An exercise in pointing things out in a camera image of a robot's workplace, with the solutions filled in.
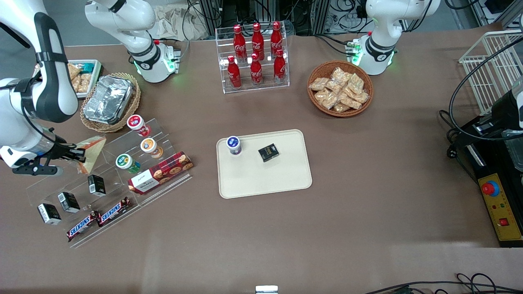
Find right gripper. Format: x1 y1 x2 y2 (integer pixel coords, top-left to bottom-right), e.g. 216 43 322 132
0 139 87 169

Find red lid cup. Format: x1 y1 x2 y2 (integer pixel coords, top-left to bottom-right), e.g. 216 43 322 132
126 114 151 138

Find green lid cup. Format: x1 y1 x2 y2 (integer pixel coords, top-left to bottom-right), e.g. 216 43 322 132
115 154 141 174

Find small black white box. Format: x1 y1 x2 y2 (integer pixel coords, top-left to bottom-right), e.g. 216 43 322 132
87 174 107 197
57 192 81 214
37 203 62 225

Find triangular sandwich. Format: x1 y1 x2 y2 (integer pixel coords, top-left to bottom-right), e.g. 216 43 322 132
76 136 107 175

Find red tartan cookie box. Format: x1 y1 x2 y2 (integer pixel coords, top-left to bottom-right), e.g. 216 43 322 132
127 151 194 195

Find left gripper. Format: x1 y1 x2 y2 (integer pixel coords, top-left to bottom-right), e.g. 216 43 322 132
492 87 523 132

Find red Coca-Cola bottle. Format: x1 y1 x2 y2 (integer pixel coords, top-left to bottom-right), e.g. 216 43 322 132
273 49 287 85
227 55 242 89
270 21 284 58
233 24 248 63
251 22 265 62
250 53 264 87

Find Snickers bar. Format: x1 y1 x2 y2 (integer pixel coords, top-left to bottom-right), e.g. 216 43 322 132
97 197 132 227
67 211 101 242

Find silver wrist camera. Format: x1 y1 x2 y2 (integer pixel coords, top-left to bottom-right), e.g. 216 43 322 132
12 163 65 177

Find crumpled beige cloth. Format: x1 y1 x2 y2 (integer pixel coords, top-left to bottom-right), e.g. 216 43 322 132
147 5 210 41

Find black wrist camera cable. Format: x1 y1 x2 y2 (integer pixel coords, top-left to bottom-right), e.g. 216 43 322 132
0 78 68 145

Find white plastic bin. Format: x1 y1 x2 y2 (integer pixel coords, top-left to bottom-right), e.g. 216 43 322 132
67 59 103 100

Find clear acrylic stepped stand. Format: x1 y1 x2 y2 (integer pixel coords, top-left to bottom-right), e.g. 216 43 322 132
25 118 194 249

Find aluminium profile frame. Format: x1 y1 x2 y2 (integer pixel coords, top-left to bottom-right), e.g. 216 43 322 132
199 0 332 36

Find clear acrylic bottle rack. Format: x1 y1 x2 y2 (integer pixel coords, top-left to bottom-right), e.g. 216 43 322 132
215 24 290 94

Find thick black looped cable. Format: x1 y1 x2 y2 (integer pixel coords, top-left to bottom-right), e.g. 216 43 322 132
449 37 523 142

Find red emergency stop button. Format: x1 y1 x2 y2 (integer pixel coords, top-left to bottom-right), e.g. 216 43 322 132
481 180 501 198

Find white wire basket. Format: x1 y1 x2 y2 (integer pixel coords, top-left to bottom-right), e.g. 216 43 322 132
458 29 523 116

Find aluminium foil container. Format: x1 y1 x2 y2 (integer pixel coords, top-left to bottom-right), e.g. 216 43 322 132
83 76 135 125

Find black cable with plug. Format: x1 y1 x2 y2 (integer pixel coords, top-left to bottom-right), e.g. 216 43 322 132
439 109 463 160

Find round wicker basket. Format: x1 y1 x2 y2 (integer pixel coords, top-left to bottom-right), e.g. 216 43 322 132
307 60 374 118

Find oval wicker basket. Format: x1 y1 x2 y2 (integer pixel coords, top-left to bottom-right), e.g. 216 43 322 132
80 73 141 133

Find black box gold print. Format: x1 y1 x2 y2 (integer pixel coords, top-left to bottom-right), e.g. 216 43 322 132
258 143 280 163

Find blue lid yogurt cup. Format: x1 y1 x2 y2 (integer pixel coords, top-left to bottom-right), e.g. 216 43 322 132
226 136 242 156

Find beige plastic tray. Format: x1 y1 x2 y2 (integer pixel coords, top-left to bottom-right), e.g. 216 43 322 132
216 129 313 199

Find thin black cables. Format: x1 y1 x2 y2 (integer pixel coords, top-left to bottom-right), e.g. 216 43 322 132
364 273 523 294

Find black yellow control box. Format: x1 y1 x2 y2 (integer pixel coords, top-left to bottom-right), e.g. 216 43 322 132
466 116 523 248

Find orange lid cup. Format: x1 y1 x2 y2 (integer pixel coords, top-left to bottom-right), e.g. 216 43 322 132
140 138 164 159

